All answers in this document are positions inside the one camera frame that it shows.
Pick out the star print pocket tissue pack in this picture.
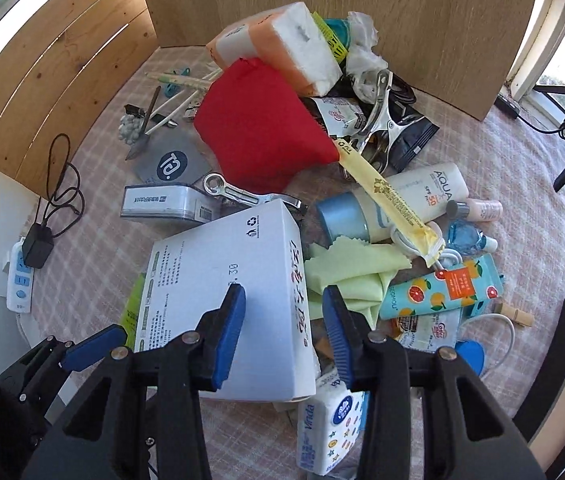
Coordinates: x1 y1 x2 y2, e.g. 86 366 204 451
297 387 369 476

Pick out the pink plaid covered desktop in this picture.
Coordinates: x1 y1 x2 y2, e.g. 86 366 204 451
25 45 565 480

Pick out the white creamer sachet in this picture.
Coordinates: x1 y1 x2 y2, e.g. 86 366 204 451
311 96 368 137
395 309 464 352

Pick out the orange and white tissue pack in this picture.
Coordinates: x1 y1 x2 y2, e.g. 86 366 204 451
206 2 344 97

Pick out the teal plastic container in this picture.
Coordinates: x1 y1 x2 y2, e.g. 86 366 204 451
323 18 352 50

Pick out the small clear blue bottle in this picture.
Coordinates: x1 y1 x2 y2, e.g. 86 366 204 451
447 221 499 257

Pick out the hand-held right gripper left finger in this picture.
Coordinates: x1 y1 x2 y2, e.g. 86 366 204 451
20 284 247 480

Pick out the blue plastic holder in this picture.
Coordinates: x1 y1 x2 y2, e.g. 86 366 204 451
455 340 486 377

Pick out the pale yellow chopstick sleeve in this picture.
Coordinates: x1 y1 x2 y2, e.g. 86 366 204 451
145 71 223 92

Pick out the coiled white cable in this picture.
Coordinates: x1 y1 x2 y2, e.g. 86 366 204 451
390 225 463 272

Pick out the grey sachet round logo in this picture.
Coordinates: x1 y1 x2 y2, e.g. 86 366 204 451
134 131 213 186

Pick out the wooden clothespin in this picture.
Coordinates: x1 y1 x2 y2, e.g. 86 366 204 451
493 300 535 327

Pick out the white cardboard box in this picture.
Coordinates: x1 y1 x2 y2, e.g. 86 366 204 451
134 199 319 403

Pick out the orange sachet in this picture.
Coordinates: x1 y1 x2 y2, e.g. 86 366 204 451
391 316 417 341

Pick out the light wooden panel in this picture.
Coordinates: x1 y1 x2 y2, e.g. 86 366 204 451
134 0 544 122

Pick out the white plastic stick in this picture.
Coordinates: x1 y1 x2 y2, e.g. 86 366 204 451
165 91 210 125
151 87 206 117

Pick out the looped black cable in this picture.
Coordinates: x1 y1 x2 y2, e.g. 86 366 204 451
44 133 84 241

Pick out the black charger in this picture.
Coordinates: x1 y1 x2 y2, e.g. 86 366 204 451
22 224 55 269

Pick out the black power adaptor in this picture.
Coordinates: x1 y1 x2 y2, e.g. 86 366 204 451
494 92 522 121

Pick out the large metal clip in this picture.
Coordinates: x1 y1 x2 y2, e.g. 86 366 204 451
345 70 437 163

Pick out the red cloth pouch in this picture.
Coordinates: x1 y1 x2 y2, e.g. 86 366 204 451
193 56 344 195

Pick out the yellow-green mesh basket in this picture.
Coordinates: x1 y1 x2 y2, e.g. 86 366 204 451
311 9 351 59

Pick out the silver metal clip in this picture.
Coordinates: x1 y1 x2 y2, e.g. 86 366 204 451
202 172 309 212

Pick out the citrus print cream tube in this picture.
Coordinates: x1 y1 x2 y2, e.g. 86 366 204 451
379 254 504 321

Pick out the light green cleaning cloth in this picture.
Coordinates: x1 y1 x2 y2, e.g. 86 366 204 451
305 237 412 328

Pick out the thin white cable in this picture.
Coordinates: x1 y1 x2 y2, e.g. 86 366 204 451
455 312 517 377

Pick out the white power strip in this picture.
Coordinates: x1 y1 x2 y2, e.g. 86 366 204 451
6 239 36 314

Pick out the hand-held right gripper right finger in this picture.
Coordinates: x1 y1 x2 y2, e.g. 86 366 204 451
323 286 548 480

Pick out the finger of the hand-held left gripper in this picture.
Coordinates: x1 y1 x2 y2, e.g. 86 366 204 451
0 324 128 405

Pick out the yellow measuring tape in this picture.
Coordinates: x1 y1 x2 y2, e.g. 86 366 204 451
330 139 447 267

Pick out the crumpled white plastic bag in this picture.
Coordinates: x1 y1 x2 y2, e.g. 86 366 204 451
345 10 392 103

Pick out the black tray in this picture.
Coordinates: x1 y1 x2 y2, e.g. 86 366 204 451
513 294 565 480

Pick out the teal plastic clip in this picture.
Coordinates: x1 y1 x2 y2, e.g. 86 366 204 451
161 66 194 99

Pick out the dark blue sachet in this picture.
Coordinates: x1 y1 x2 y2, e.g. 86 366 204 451
387 112 441 172

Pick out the white sunscreen tube blue cap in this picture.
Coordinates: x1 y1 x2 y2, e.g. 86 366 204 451
317 162 466 243

